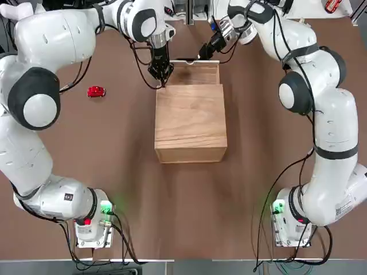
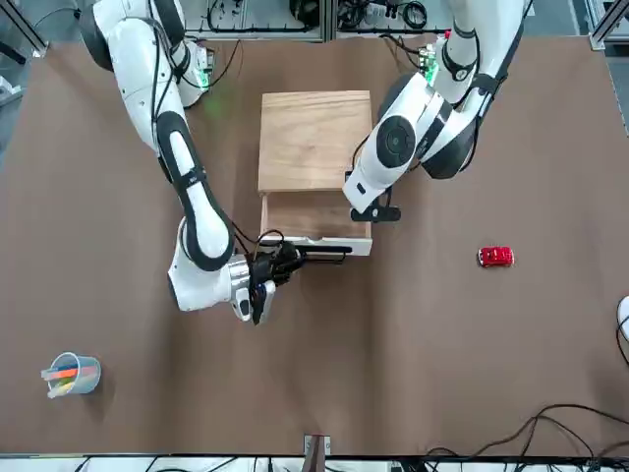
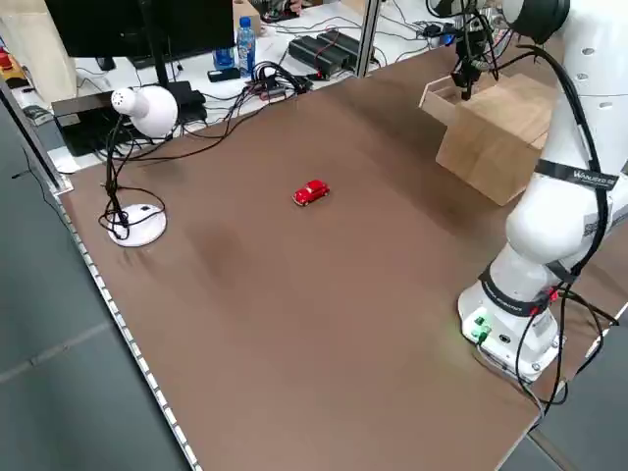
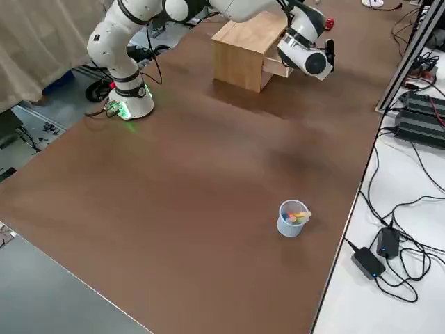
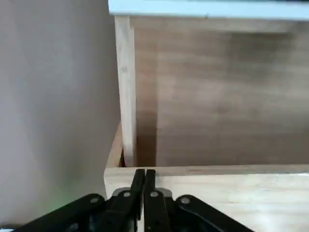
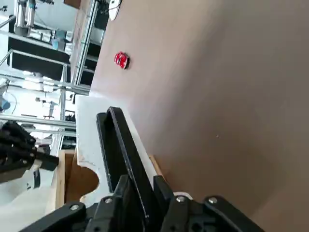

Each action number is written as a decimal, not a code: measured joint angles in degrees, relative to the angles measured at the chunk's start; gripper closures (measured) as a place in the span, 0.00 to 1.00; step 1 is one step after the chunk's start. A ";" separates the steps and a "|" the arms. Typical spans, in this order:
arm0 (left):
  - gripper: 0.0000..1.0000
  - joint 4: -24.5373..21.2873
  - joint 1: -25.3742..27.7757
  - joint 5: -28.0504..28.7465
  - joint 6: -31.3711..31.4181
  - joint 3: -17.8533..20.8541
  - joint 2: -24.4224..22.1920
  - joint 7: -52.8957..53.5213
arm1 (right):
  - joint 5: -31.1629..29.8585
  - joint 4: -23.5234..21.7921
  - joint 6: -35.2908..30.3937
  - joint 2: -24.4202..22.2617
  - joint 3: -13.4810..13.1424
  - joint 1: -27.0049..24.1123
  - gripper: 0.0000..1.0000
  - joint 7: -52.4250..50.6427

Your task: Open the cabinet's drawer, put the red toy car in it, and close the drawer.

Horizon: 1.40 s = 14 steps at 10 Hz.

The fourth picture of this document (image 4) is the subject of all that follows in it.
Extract wooden drawer with white front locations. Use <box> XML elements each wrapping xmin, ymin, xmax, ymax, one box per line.
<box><xmin>263</xmin><ymin>55</ymin><xmax>296</xmax><ymax>79</ymax></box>

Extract wooden cabinet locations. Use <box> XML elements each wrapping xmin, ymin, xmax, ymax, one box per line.
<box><xmin>211</xmin><ymin>10</ymin><xmax>289</xmax><ymax>93</ymax></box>

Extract black power supply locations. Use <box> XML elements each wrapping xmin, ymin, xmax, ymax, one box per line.
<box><xmin>394</xmin><ymin>110</ymin><xmax>445</xmax><ymax>151</ymax></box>
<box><xmin>399</xmin><ymin>90</ymin><xmax>445</xmax><ymax>122</ymax></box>

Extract light blue pen cup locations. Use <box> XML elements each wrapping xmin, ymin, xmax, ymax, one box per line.
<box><xmin>277</xmin><ymin>199</ymin><xmax>309</xmax><ymax>239</ymax></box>

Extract black power adapter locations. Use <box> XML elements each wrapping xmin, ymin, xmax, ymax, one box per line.
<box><xmin>350</xmin><ymin>246</ymin><xmax>387</xmax><ymax>281</ymax></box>
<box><xmin>376</xmin><ymin>226</ymin><xmax>401</xmax><ymax>259</ymax></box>

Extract blue bin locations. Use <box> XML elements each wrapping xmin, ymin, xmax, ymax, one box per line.
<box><xmin>41</xmin><ymin>68</ymin><xmax>76</xmax><ymax>95</ymax></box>

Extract beige curtain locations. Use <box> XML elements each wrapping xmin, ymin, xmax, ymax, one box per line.
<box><xmin>0</xmin><ymin>0</ymin><xmax>118</xmax><ymax>114</ymax></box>

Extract black box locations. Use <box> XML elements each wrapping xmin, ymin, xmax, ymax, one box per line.
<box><xmin>0</xmin><ymin>110</ymin><xmax>22</xmax><ymax>150</ymax></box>

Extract dark grey table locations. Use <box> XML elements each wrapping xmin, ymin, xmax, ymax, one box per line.
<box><xmin>0</xmin><ymin>222</ymin><xmax>154</xmax><ymax>334</ymax></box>

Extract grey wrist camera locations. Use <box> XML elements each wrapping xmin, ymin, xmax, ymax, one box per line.
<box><xmin>323</xmin><ymin>38</ymin><xmax>337</xmax><ymax>72</ymax></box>

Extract silver aluminium post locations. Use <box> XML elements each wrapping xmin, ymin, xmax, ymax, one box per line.
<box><xmin>374</xmin><ymin>0</ymin><xmax>445</xmax><ymax>114</ymax></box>

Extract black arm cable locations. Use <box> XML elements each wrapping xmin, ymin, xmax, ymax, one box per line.
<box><xmin>138</xmin><ymin>17</ymin><xmax>164</xmax><ymax>85</ymax></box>

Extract black adapter cable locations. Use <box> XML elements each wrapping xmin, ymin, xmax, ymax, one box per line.
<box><xmin>377</xmin><ymin>243</ymin><xmax>434</xmax><ymax>303</ymax></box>

